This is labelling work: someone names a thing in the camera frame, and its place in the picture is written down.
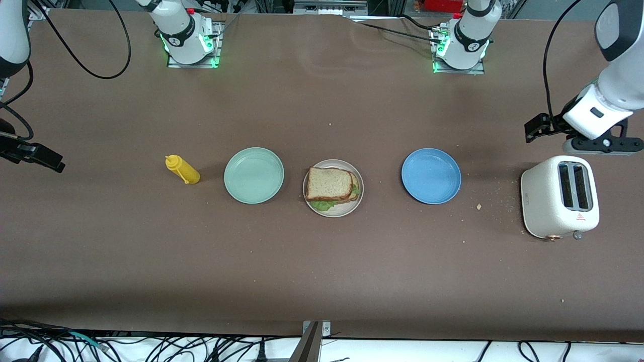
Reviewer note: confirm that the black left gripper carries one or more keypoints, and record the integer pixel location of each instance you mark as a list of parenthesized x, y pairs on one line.
[(555, 122)]

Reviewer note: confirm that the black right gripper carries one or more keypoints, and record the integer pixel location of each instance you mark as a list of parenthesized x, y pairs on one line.
[(15, 149)]

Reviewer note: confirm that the yellow mustard squeeze bottle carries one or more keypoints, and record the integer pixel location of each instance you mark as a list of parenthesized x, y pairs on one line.
[(187, 173)]

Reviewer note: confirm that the brown bread slice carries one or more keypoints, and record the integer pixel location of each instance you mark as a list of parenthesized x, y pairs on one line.
[(356, 181), (327, 183)]

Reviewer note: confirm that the green lettuce leaf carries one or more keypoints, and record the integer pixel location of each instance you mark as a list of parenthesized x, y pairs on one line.
[(322, 204)]

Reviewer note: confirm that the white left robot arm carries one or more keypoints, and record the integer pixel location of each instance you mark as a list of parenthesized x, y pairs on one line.
[(619, 75)]

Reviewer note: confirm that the blue plate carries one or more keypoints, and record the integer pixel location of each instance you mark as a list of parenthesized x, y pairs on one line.
[(431, 176)]

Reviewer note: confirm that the beige plate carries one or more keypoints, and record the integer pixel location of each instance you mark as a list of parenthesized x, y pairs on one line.
[(347, 212)]

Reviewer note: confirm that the mint green plate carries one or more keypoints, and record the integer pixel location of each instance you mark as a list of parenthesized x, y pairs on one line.
[(254, 176)]

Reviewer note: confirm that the white toaster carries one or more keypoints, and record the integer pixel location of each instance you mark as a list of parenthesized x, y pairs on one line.
[(541, 201)]

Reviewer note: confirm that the red box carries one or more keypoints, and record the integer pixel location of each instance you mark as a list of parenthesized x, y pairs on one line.
[(443, 5)]

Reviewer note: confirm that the grey metal equipment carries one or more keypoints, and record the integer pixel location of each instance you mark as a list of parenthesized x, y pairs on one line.
[(329, 7)]

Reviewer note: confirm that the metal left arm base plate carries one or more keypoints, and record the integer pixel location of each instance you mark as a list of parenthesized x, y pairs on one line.
[(460, 71)]

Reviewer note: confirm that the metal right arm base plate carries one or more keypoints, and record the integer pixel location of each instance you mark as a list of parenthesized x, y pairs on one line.
[(220, 40)]

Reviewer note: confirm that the metal table bracket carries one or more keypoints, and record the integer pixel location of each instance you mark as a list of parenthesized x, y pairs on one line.
[(313, 347)]

